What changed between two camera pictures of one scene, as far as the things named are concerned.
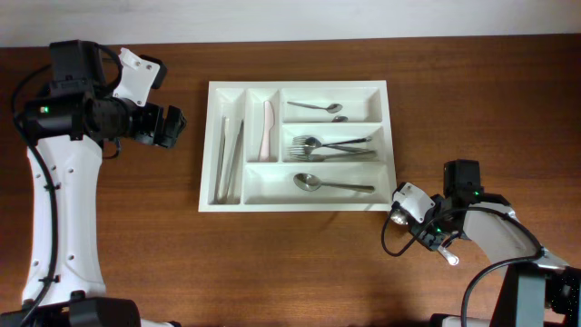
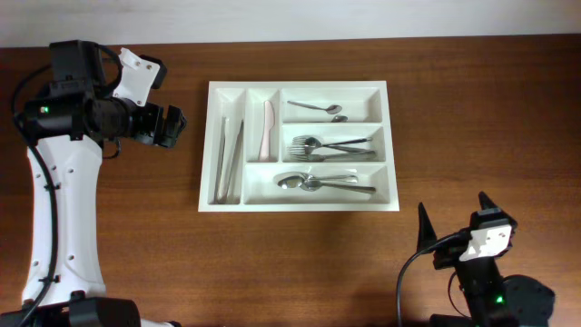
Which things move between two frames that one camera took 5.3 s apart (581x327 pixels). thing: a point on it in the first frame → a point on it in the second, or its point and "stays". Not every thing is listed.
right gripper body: [434, 236] → [448, 253]
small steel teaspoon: [339, 119] stays
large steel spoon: [400, 217] → [290, 181]
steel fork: [309, 157] stays
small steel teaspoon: [333, 108] stays
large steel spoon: [308, 182] stays
